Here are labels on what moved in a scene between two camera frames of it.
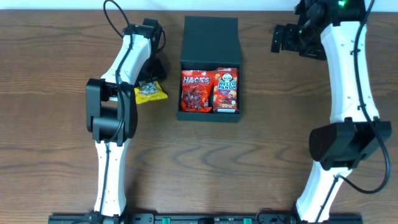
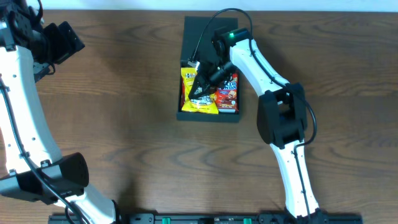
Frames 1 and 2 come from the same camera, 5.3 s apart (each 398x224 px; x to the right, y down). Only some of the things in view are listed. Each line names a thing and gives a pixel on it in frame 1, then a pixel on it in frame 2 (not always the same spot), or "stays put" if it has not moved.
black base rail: (200, 219) stays put
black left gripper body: (153, 70) to (39, 51)
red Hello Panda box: (226, 90) stays put
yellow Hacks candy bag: (149, 91) to (200, 104)
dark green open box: (209, 42) stays put
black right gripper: (288, 31) to (207, 86)
